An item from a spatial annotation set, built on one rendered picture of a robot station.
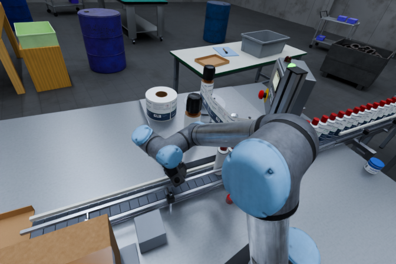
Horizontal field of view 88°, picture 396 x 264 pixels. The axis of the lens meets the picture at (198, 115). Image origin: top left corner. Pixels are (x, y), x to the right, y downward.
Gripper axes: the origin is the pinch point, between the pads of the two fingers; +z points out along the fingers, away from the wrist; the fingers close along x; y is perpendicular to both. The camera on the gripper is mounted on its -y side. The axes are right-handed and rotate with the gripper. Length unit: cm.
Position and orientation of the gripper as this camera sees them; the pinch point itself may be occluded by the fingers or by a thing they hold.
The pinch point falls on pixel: (184, 177)
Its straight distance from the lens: 99.1
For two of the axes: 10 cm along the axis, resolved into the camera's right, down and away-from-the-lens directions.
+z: 3.7, 6.0, 7.1
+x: -8.3, 5.5, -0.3
